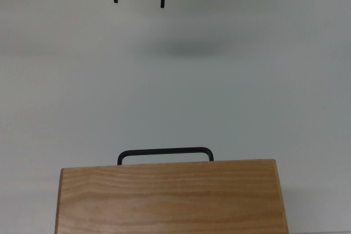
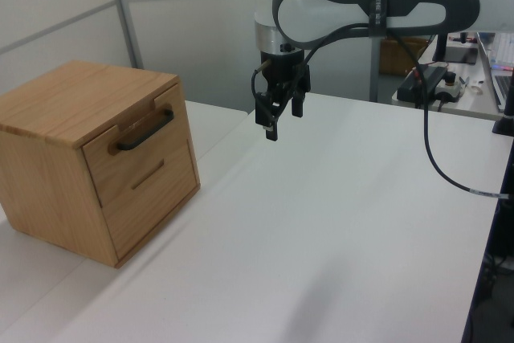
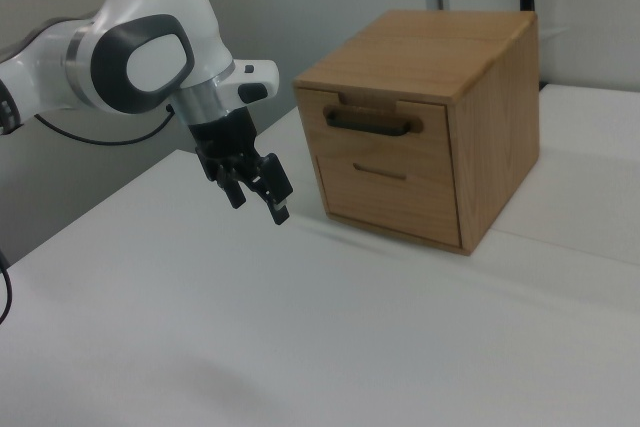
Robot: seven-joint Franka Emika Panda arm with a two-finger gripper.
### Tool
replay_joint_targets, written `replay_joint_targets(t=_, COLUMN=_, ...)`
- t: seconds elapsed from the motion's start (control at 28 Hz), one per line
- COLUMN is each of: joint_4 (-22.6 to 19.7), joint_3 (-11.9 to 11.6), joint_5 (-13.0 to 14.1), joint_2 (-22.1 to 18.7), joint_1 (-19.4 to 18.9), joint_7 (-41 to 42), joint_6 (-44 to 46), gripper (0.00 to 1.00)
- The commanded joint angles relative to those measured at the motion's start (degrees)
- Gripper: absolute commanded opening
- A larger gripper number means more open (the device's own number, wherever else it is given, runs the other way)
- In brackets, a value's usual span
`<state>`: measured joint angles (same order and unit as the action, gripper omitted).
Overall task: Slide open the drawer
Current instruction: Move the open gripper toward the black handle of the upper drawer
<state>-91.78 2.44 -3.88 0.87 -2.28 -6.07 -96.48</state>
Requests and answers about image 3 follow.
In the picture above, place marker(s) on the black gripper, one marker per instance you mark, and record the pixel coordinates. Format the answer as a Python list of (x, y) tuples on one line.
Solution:
[(225, 142)]

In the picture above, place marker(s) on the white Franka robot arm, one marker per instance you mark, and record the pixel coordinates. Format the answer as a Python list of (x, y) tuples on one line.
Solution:
[(145, 62)]

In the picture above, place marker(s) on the wooden drawer with cutout grip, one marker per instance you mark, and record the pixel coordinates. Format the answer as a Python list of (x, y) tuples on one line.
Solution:
[(390, 202)]

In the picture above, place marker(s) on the wooden two-drawer cabinet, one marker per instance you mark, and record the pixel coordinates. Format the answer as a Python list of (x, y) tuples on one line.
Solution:
[(500, 147)]

